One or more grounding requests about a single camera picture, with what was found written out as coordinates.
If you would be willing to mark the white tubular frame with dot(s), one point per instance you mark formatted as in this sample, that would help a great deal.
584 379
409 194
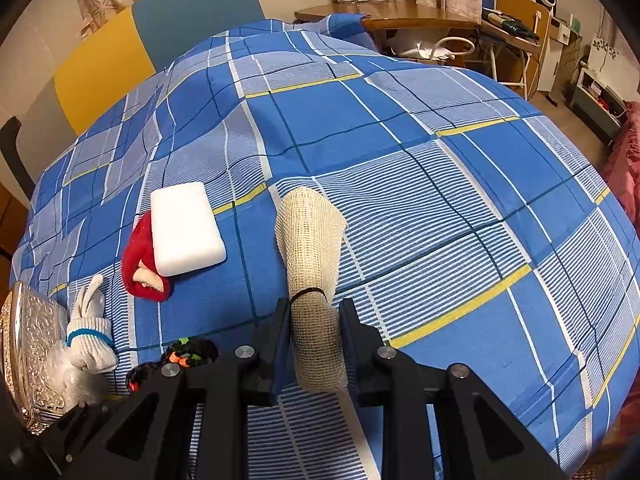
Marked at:
457 42

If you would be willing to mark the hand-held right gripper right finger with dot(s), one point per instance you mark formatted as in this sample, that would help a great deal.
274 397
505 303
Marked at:
352 355

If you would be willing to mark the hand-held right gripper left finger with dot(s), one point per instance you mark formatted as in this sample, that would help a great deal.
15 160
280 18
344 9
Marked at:
277 360

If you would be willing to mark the white sock blue band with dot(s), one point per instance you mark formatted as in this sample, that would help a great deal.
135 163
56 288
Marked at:
92 345

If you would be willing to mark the grey yellow blue headboard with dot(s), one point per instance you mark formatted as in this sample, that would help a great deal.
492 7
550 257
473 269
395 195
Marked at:
100 55

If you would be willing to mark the wooden desk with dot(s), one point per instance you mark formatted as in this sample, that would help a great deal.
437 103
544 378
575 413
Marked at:
400 12

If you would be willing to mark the white sponge block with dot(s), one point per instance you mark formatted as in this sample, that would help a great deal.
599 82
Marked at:
185 230

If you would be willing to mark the clear bag of cotton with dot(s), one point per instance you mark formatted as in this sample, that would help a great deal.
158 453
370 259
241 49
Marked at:
65 375

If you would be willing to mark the wooden folding chair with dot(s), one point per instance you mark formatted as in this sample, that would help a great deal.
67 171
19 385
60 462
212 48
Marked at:
517 7

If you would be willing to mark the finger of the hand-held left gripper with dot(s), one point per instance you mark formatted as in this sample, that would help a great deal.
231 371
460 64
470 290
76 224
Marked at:
70 435

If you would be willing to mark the beige mesh cloth roll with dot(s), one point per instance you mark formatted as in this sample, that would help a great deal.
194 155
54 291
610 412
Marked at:
310 240

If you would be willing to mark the pink quilt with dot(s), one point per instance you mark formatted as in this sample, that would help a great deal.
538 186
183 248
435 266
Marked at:
625 160

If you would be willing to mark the wooden wardrobe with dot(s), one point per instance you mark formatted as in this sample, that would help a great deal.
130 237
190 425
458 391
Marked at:
7 220

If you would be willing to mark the red knit sock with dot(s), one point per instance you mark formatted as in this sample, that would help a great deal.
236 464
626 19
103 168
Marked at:
135 260

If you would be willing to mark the silver embossed tissue box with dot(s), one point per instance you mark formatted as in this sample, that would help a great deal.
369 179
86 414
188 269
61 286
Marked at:
30 340

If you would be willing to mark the grey low cabinet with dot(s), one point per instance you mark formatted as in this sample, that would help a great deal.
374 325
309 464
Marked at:
595 105

